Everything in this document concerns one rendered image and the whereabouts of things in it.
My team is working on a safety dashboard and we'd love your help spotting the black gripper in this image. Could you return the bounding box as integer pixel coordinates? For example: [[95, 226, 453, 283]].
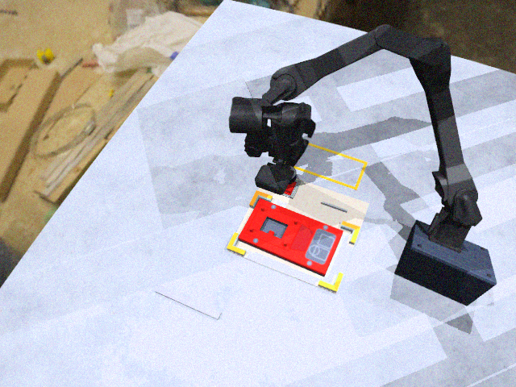
[[255, 119, 316, 195]]

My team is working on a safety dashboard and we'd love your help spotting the red rectangular plate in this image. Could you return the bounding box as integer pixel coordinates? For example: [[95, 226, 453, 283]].
[[239, 198, 343, 277]]

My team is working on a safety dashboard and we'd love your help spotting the black rubber tyre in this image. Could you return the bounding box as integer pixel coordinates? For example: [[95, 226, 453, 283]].
[[289, 165, 297, 185]]

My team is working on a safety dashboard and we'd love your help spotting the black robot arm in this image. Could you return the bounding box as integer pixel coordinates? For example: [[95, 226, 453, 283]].
[[229, 24, 483, 253]]

